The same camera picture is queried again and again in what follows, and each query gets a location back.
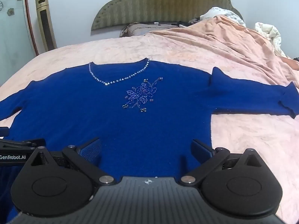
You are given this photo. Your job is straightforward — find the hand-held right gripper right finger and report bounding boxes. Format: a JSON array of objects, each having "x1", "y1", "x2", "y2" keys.
[{"x1": 180, "y1": 139, "x2": 262, "y2": 186}]

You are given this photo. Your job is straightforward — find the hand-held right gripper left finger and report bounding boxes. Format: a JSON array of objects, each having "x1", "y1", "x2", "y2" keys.
[{"x1": 30, "y1": 138, "x2": 115, "y2": 186}]

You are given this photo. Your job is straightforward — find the blue beaded sweater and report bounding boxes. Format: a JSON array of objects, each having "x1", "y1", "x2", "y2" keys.
[{"x1": 0, "y1": 58, "x2": 299, "y2": 217}]

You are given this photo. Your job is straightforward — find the dark clothes by headboard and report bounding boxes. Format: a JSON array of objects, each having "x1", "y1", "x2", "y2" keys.
[{"x1": 176, "y1": 19, "x2": 201, "y2": 27}]

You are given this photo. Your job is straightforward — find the pink bed sheet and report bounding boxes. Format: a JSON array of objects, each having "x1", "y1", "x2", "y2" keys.
[{"x1": 0, "y1": 31, "x2": 299, "y2": 218}]

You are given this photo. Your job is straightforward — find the frosted flowered glass door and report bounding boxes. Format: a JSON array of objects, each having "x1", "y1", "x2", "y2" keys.
[{"x1": 0, "y1": 0, "x2": 36, "y2": 85}]

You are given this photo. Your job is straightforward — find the orange blanket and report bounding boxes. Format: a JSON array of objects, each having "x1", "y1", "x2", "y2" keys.
[{"x1": 149, "y1": 15, "x2": 299, "y2": 87}]

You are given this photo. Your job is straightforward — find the gold tower air conditioner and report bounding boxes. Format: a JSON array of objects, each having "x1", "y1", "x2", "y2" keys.
[{"x1": 35, "y1": 0, "x2": 58, "y2": 52}]

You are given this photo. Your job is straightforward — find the cream crumpled cloth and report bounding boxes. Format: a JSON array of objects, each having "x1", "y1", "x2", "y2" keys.
[{"x1": 254, "y1": 22, "x2": 288, "y2": 57}]

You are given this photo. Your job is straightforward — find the white quilt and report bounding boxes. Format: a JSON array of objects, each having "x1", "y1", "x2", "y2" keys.
[{"x1": 199, "y1": 7, "x2": 246, "y2": 27}]

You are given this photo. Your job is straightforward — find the olive padded headboard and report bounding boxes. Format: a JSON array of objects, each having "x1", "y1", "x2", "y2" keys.
[{"x1": 91, "y1": 0, "x2": 243, "y2": 31}]

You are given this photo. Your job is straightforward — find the brown door frame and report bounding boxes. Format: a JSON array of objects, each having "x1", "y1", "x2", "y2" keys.
[{"x1": 22, "y1": 0, "x2": 40, "y2": 57}]

